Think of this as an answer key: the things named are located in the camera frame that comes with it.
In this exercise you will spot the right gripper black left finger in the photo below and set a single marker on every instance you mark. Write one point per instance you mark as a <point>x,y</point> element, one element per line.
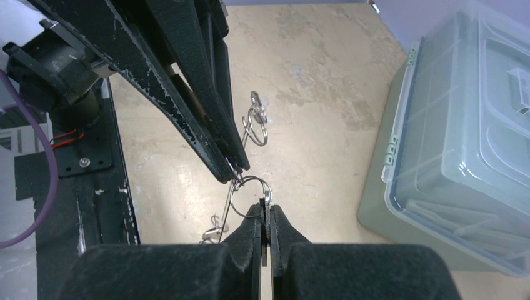
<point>229,270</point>

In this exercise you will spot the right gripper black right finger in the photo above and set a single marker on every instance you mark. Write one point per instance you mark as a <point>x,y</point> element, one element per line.
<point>305,270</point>

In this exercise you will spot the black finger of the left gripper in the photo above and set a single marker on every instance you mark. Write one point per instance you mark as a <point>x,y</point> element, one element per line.
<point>193,33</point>
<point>123,35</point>

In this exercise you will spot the steel perforated key plate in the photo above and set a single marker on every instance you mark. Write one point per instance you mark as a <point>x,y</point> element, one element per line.
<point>255,130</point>

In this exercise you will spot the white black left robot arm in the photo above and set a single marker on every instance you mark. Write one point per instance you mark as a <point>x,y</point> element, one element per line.
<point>55,70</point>

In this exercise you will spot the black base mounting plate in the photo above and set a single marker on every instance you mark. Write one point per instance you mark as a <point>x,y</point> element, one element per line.
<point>93,203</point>

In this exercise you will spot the clear green plastic storage box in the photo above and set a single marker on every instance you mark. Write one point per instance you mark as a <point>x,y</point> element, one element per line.
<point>450,168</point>

